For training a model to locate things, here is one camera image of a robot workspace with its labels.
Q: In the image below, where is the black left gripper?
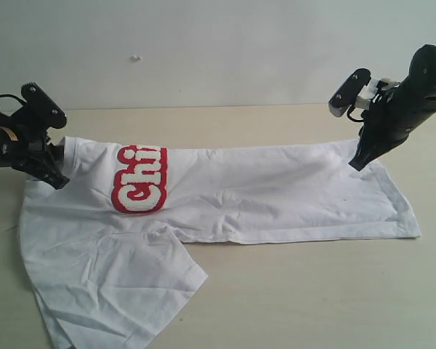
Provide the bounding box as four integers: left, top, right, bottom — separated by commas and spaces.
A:
11, 105, 70, 189

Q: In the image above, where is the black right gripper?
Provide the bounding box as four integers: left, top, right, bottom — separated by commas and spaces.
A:
349, 81, 427, 171

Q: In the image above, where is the white t-shirt red lettering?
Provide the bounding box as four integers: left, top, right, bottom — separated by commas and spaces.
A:
17, 137, 421, 348

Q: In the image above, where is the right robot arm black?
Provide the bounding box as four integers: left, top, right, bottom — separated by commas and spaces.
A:
349, 44, 436, 171

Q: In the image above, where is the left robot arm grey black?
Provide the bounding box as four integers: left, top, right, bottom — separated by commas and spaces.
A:
0, 105, 69, 190

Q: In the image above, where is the left wrist camera grey black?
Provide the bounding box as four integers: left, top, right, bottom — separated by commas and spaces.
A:
20, 82, 67, 129

